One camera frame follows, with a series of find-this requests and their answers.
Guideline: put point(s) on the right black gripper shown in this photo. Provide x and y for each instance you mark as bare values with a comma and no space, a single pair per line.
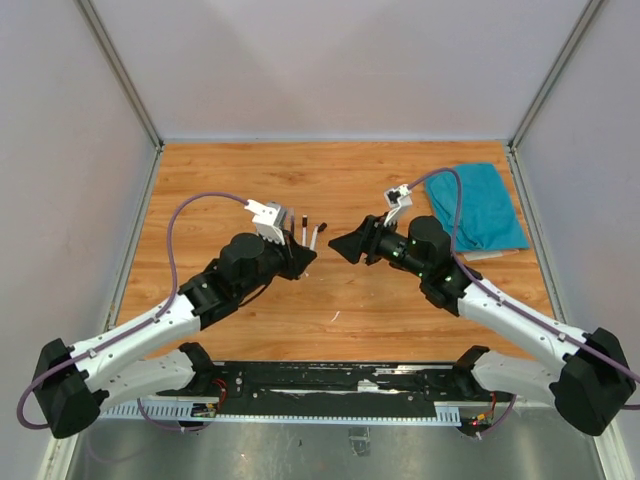
351,245

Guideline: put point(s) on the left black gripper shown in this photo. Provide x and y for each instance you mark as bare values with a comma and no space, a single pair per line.
296,256

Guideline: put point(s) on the white marker black tip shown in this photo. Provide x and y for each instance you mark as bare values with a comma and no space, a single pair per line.
314,239

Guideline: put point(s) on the small white pen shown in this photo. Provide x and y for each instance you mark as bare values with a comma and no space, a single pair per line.
304,229

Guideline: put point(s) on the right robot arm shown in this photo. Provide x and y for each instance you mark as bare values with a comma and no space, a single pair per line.
585,376

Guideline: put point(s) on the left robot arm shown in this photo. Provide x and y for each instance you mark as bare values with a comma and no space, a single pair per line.
75,383

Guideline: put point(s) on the teal cloth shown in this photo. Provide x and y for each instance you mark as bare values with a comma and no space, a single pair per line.
488,219

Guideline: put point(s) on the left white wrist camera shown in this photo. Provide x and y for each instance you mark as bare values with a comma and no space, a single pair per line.
269,220

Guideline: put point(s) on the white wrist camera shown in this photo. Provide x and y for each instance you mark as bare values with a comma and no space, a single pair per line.
399,201
269,220

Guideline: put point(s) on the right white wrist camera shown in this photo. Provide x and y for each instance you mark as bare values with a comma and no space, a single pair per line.
399,201

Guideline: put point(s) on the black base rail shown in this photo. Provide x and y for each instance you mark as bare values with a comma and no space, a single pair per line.
349,390

